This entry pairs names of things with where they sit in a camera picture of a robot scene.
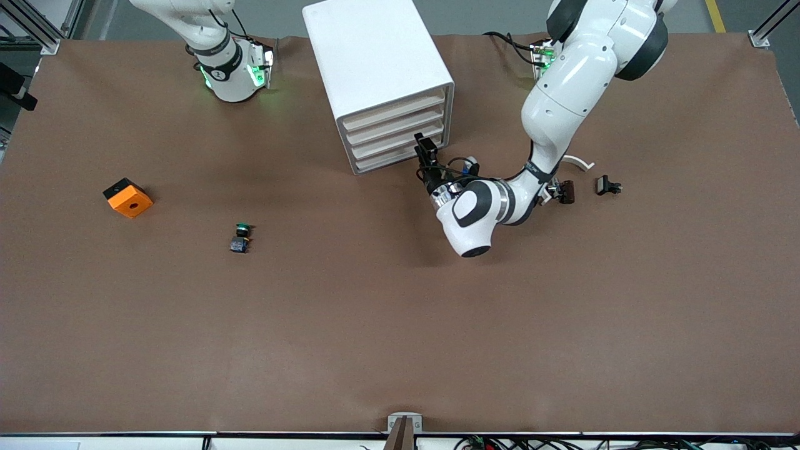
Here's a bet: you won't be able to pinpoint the aluminium frame profile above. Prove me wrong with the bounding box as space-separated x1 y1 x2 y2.
748 0 793 49
0 0 62 56
61 0 86 39

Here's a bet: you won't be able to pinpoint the black table edge trim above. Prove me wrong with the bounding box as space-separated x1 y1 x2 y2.
0 430 800 439

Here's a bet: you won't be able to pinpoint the white half-ring clamp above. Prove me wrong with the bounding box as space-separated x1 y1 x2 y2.
539 154 596 207

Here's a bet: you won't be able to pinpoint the grey metal bracket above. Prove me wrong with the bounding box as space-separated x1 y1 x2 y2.
387 412 424 434

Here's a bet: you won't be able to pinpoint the black base cable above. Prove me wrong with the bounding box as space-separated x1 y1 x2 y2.
482 30 539 68

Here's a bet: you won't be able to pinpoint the green push button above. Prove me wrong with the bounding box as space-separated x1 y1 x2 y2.
229 222 253 255

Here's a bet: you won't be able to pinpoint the tangled black cables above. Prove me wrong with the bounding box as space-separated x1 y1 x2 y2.
453 436 800 450

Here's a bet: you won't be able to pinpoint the yellow floor tape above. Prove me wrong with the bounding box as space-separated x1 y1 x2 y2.
705 0 727 33

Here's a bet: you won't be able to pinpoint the orange and black block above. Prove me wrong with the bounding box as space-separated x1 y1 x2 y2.
102 177 154 219

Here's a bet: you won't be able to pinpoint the brown post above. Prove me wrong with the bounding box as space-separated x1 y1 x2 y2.
382 416 418 450

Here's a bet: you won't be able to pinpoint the brown table cover mat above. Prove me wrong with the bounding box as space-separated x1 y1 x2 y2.
0 32 800 435

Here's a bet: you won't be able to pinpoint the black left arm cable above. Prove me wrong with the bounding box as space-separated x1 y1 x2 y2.
434 156 481 188

